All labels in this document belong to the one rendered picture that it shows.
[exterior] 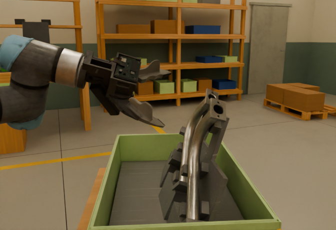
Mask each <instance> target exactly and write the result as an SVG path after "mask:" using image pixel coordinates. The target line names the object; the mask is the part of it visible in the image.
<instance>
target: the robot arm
mask: <svg viewBox="0 0 336 230"><path fill-rule="evenodd" d="M93 55H94V51H90V50H87V51H86V55H85V56H84V54H83V53H81V52H77V51H73V50H70V49H66V48H63V47H60V46H56V45H53V44H49V43H46V42H42V41H39V40H35V39H34V38H27V37H23V36H19V35H14V34H13V35H9V36H8V37H6V38H5V40H4V41H3V43H2V44H1V47H0V67H1V68H2V69H4V70H7V71H8V72H11V76H10V84H9V85H8V86H0V124H5V123H7V124H8V125H9V126H10V127H11V128H13V129H16V130H27V131H28V130H33V129H35V128H37V127H38V126H40V124H41V123H42V120H43V116H44V113H45V111H46V101H47V95H48V90H49V84H50V82H54V83H57V84H61V85H65V86H68V87H72V88H75V87H76V86H77V88H81V89H84V87H85V85H86V82H88V83H91V84H90V88H89V89H90V90H91V91H92V93H93V94H94V95H95V96H96V98H97V99H98V100H99V101H100V103H101V104H102V105H103V107H104V108H105V109H106V110H107V112H108V113H109V114H110V115H111V116H118V115H119V114H120V112H122V113H123V114H125V115H126V116H128V117H131V118H133V119H135V120H137V121H141V122H143V123H145V124H148V125H151V126H155V127H160V128H163V127H164V126H165V125H164V124H163V123H162V122H161V121H160V120H159V119H158V118H155V117H153V108H152V106H151V105H150V104H149V103H148V102H146V101H144V102H139V101H138V100H137V99H136V98H134V94H133V92H134V91H135V89H136V87H137V82H139V83H141V84H142V83H145V82H146V81H147V80H155V79H158V78H161V79H164V78H165V77H167V76H169V75H171V74H172V73H171V72H170V71H167V70H164V69H160V61H159V60H154V61H152V62H151V63H150V64H149V65H148V66H147V67H145V68H141V59H140V58H137V57H133V56H130V55H126V54H123V53H119V52H117V55H116V57H111V58H110V61H109V60H105V59H101V58H98V57H94V56H93ZM111 59H113V60H111ZM140 68H141V69H140Z"/></svg>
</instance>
